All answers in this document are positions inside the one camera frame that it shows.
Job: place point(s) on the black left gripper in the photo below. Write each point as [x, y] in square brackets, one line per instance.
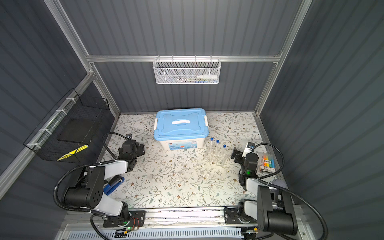
[139, 150]

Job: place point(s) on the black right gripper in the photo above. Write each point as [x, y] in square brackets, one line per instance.
[238, 160]

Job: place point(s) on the blue capped test tube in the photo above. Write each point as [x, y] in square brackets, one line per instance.
[217, 148]
[211, 145]
[223, 154]

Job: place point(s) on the blue plastic box lid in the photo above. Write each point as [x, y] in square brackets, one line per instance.
[181, 124]

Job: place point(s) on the white plastic storage box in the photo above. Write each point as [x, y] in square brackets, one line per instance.
[182, 144]

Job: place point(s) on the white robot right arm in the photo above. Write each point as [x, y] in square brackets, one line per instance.
[273, 209]

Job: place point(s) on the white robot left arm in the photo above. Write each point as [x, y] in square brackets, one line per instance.
[82, 188]

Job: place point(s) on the coloured marker set box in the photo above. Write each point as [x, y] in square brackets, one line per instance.
[267, 164]

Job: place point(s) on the grey oval sponge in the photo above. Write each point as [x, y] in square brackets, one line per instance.
[280, 183]

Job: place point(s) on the white bottle in basket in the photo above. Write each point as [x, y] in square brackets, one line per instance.
[208, 77]

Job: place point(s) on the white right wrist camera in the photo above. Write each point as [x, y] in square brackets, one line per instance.
[249, 148]

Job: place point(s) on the black wire mesh basket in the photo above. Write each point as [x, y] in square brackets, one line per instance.
[66, 136]

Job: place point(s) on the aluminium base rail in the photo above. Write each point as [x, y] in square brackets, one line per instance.
[188, 217]

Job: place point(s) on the white wire mesh basket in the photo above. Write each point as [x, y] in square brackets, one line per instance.
[185, 73]

